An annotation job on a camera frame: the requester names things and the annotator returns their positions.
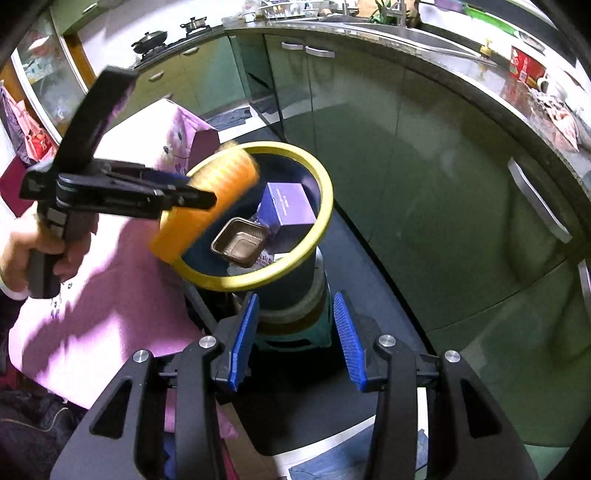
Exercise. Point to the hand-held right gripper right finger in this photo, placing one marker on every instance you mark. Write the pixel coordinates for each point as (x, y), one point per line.
(348, 337)

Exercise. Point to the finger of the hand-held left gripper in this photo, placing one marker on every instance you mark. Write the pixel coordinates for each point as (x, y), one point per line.
(147, 175)
(161, 203)

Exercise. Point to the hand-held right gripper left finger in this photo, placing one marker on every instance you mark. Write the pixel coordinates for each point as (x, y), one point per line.
(242, 337)

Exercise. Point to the orange foam net sleeve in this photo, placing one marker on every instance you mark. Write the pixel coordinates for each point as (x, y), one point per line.
(221, 166)

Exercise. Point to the brown plastic tray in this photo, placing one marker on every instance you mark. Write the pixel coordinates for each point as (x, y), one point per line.
(240, 242)

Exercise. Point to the purple cardboard box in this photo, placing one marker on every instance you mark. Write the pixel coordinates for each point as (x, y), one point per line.
(288, 207)

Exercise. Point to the yellow rimmed trash bin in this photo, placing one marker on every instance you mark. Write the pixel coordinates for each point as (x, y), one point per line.
(323, 203)

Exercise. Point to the person's left hand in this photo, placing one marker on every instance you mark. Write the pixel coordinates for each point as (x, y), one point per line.
(14, 258)

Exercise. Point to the teal white plastic stand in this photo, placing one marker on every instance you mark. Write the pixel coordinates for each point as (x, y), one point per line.
(295, 338)

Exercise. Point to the red checked apron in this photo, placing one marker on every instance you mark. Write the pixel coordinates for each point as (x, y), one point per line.
(37, 143)

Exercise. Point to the maroon chair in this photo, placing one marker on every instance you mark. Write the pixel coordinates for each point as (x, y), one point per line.
(11, 184)

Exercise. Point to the pink floral tablecloth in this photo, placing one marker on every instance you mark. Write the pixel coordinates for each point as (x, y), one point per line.
(115, 277)

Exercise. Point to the blue denim floor mat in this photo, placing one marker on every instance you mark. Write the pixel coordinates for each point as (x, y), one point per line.
(346, 459)
(228, 120)

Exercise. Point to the green base cabinet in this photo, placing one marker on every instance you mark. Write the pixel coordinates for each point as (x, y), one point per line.
(203, 78)

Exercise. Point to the glass sliding door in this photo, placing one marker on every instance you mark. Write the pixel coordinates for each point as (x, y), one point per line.
(51, 78)

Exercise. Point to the black wok with lid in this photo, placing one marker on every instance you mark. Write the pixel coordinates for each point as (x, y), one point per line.
(150, 42)

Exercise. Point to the black gas stove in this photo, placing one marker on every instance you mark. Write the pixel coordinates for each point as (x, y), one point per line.
(184, 41)

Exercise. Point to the steel cooking pot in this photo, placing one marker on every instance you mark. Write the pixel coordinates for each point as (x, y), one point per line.
(195, 25)

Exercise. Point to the dark green base cabinets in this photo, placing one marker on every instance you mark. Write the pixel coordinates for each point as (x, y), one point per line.
(415, 184)

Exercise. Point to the white enamel mug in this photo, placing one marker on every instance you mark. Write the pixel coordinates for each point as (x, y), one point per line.
(249, 16)

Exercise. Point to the white dish rack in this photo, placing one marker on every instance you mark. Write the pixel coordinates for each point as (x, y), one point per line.
(286, 8)

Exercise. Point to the person's dark pants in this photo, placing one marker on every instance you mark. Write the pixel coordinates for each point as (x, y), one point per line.
(32, 424)

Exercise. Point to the dark stone countertop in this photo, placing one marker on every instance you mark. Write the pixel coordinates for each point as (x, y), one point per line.
(461, 78)

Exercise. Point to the green leafy vegetables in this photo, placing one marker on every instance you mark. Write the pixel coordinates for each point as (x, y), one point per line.
(382, 11)

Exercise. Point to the tall steel faucet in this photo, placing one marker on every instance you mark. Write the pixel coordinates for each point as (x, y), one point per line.
(396, 11)

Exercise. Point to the pink plastic package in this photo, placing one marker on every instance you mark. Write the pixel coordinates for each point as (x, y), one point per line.
(556, 120)

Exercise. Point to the steel kitchen sink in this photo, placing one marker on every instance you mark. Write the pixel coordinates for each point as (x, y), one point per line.
(425, 39)

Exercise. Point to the small yellow tap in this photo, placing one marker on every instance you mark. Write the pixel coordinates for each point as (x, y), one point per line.
(485, 48)

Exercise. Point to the small white cup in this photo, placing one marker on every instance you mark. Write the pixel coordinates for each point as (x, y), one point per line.
(549, 87)

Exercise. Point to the green plastic item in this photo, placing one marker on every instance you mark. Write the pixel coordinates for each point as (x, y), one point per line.
(489, 16)

